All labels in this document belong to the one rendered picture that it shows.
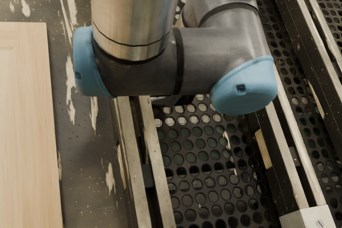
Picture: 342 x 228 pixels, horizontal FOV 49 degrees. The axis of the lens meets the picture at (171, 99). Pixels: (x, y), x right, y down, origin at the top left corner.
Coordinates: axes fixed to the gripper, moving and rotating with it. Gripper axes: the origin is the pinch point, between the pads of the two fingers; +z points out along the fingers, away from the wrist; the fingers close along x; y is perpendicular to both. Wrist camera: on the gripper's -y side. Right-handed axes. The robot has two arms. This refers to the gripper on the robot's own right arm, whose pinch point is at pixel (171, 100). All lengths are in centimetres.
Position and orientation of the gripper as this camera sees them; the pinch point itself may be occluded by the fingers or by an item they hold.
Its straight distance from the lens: 73.4
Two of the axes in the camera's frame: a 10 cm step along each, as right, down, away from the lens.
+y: -9.4, 0.5, -3.5
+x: 2.0, 8.9, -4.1
